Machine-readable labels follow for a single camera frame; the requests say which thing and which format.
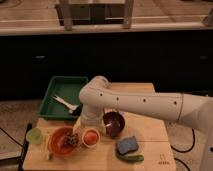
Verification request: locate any green cucumber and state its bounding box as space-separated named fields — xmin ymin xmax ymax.
xmin=115 ymin=151 xmax=144 ymax=163

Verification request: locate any white paper cup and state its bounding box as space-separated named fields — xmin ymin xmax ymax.
xmin=82 ymin=129 xmax=100 ymax=148

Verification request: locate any red apple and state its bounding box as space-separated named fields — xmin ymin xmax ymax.
xmin=84 ymin=132 xmax=98 ymax=143

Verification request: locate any black cable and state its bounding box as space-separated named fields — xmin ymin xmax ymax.
xmin=168 ymin=123 xmax=196 ymax=171

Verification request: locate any blue sponge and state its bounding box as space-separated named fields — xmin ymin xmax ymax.
xmin=116 ymin=136 xmax=139 ymax=155

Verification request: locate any wooden stool frame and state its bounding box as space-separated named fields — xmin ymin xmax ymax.
xmin=55 ymin=0 xmax=134 ymax=31

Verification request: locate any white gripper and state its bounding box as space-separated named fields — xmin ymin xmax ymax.
xmin=80 ymin=108 xmax=103 ymax=126

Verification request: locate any dark brown bowl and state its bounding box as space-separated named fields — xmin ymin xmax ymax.
xmin=103 ymin=111 xmax=125 ymax=138

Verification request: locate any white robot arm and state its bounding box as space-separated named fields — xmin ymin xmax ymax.
xmin=79 ymin=76 xmax=213 ymax=171

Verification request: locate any orange plastic bowl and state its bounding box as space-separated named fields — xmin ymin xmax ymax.
xmin=48 ymin=127 xmax=80 ymax=157

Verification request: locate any green plastic tray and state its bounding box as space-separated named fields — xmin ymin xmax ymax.
xmin=39 ymin=76 xmax=88 ymax=121

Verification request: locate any small green cup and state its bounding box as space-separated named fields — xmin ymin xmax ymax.
xmin=26 ymin=128 xmax=43 ymax=145

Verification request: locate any white plastic fork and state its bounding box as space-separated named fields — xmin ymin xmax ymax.
xmin=52 ymin=95 xmax=78 ymax=114

